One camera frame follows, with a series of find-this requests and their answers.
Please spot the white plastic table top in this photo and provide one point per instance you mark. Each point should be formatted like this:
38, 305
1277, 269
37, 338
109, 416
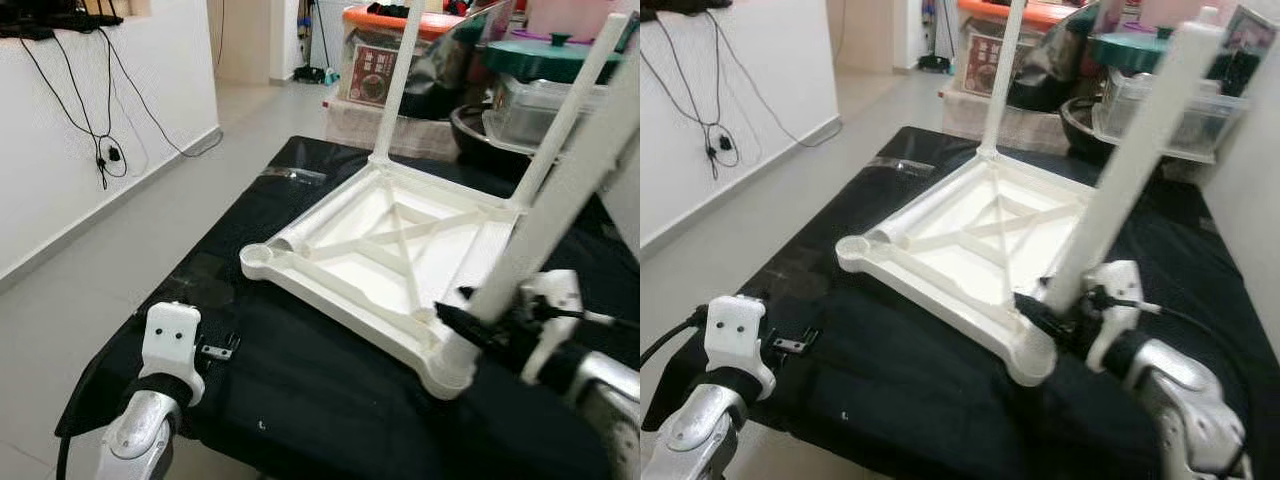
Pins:
380, 250
980, 240

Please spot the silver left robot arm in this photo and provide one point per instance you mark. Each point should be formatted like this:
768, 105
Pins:
145, 430
705, 430

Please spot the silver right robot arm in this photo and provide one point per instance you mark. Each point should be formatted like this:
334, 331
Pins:
605, 385
1180, 390

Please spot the clear flat tape patch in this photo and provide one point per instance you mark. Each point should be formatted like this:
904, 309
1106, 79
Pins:
205, 272

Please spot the black round wok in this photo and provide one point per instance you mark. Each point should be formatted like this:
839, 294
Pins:
468, 140
1078, 130

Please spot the clear crinkled tape strip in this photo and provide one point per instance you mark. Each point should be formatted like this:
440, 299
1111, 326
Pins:
902, 168
292, 175

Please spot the clear plastic storage box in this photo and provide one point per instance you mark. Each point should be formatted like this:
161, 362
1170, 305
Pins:
1200, 125
530, 115

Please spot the beige patterned cloth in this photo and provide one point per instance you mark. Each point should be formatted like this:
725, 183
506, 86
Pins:
960, 120
350, 130

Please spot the black power adapter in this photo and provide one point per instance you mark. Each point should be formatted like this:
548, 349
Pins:
718, 145
113, 153

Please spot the black glossy bag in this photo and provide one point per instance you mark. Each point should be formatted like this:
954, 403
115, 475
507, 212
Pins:
450, 70
1050, 65

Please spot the green round pot lid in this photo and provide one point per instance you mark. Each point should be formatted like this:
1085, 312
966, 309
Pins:
540, 60
1130, 52

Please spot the dark floor mop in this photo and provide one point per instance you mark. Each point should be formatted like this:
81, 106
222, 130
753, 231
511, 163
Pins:
933, 63
315, 75

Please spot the orange plastic lid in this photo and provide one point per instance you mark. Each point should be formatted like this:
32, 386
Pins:
375, 18
985, 10

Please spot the small black flat item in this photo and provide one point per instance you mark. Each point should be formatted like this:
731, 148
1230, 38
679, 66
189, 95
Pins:
395, 10

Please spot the pink plastic container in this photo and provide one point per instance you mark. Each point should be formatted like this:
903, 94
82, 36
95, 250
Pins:
570, 15
1170, 10

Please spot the black router box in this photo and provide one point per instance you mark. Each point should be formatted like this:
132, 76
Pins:
685, 8
60, 22

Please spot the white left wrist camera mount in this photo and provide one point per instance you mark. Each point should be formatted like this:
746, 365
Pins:
735, 335
170, 345

